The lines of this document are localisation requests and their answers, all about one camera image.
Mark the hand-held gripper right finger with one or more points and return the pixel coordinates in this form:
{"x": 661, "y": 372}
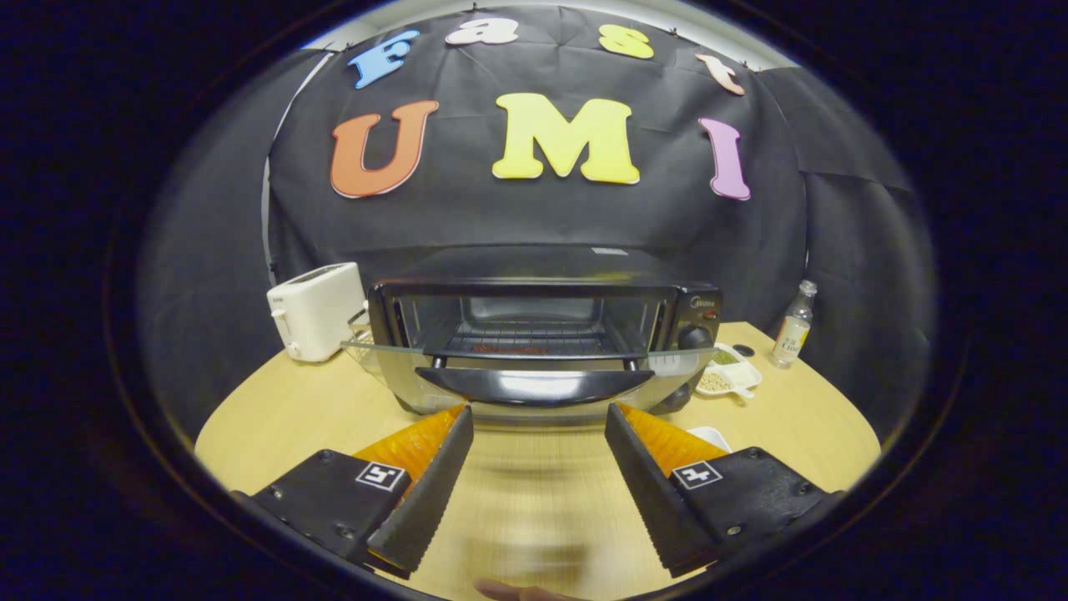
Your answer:
{"x": 655, "y": 492}

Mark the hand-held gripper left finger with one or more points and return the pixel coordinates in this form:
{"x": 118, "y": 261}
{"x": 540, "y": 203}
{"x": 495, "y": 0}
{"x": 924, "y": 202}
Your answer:
{"x": 430, "y": 492}

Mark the black toaster oven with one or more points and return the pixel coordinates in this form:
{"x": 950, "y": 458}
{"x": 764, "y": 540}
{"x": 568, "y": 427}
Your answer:
{"x": 534, "y": 263}

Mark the metal oven rack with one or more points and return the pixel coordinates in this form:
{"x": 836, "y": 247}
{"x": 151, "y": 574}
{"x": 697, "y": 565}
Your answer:
{"x": 534, "y": 334}

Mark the white bread toaster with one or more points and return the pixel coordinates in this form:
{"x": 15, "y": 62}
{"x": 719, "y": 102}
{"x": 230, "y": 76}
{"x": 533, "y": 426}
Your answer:
{"x": 321, "y": 313}

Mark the white rectangular tray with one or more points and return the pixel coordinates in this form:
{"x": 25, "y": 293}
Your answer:
{"x": 709, "y": 436}

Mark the white divided seasoning dish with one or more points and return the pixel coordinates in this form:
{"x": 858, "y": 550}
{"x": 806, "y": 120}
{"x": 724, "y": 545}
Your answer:
{"x": 726, "y": 381}

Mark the small glass bottle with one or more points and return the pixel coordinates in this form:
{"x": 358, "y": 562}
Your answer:
{"x": 793, "y": 338}

